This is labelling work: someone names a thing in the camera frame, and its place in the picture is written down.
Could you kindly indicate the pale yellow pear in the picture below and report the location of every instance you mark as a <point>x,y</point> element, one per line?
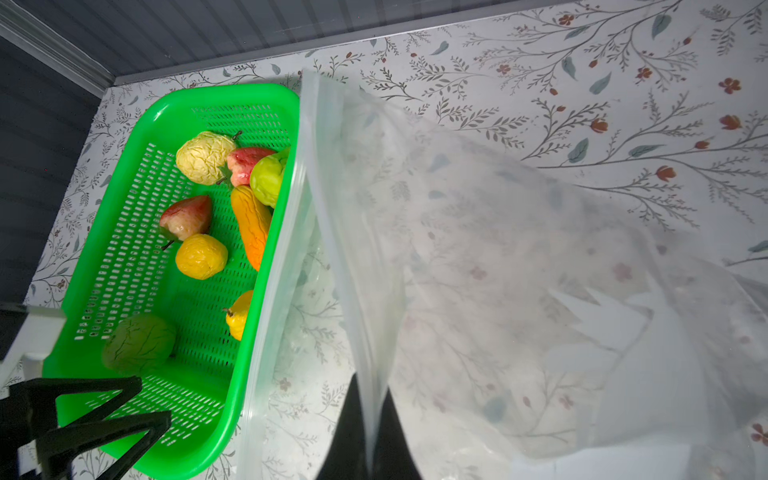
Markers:
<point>203,158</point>

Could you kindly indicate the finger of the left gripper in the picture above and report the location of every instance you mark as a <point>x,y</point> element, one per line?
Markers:
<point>57,447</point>
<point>66,402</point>

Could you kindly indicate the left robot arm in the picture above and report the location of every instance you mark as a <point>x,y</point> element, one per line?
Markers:
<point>28,335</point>

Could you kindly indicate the clear zip top bag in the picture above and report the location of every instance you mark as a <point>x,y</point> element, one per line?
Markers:
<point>525,329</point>

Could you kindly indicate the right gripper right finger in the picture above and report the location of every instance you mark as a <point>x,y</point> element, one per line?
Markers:
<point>392,458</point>

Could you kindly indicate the red apple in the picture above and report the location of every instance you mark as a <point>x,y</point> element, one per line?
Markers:
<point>186,218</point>

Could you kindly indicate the light green fruit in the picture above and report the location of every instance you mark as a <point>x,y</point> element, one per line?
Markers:
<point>266,177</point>

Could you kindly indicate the orange carrot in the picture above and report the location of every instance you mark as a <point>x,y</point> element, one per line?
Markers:
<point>254,219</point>

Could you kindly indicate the green plastic basket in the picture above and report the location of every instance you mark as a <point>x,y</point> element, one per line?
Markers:
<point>126,268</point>

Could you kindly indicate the yellow lemon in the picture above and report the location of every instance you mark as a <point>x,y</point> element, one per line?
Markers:
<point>201,256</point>
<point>237,314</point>

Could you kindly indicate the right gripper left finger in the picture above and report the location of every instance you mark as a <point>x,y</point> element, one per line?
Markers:
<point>346,458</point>

